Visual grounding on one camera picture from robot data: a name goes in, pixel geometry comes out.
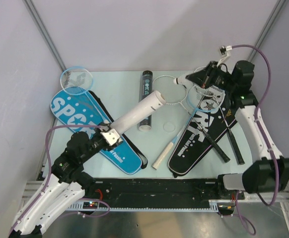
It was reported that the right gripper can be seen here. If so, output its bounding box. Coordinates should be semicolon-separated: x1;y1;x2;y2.
186;61;236;92

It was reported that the shuttlecock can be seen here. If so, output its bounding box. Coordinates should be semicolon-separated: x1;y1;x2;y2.
173;74;191;85

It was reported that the blue racket cover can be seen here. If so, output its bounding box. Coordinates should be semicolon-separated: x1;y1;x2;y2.
50;90;147;175

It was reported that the light blue racket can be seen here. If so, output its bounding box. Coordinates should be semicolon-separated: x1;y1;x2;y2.
51;66;111;125
151;84;226;171

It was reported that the white shuttlecock tube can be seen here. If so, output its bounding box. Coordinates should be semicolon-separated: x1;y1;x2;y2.
111;91;166;135

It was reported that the black shuttlecock tube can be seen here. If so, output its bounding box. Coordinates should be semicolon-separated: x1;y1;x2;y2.
137;70;154;132

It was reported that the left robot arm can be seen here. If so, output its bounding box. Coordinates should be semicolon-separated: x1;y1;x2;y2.
9;123;123;238

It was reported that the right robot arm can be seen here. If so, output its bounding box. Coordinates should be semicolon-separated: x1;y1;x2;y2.
185;60;289;199

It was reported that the light green table mat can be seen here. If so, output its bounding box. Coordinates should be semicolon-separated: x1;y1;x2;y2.
49;71;253;179

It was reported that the white racket right rear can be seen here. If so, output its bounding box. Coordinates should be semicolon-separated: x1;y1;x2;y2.
191;85;245;165

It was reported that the white racket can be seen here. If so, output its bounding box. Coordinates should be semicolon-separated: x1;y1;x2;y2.
191;85;245;165
152;75;225;169

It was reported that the white racket centre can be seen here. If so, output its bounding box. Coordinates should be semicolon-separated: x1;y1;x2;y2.
152;75;225;169

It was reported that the black racket cover gold script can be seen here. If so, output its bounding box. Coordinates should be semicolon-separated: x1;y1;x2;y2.
209;81;251;139

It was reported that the black racket cover front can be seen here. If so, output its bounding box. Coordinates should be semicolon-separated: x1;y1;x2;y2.
168;99;223;178

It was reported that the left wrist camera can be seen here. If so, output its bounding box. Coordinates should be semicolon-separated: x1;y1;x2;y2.
100;129;123;146

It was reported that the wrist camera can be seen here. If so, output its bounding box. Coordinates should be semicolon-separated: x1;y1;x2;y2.
217;45;232;67
100;129;123;146

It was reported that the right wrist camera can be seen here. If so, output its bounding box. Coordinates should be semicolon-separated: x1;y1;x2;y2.
217;45;232;67

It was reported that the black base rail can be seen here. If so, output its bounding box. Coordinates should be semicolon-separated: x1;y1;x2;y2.
85;178;245;211

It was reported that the right aluminium frame post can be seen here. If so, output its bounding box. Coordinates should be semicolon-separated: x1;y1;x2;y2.
239;0;289;62

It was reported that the aluminium frame post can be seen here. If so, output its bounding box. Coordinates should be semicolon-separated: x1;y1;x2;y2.
239;0;289;62
22;0;67;71

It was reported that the left aluminium frame post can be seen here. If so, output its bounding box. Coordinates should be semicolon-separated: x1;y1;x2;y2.
22;0;67;71

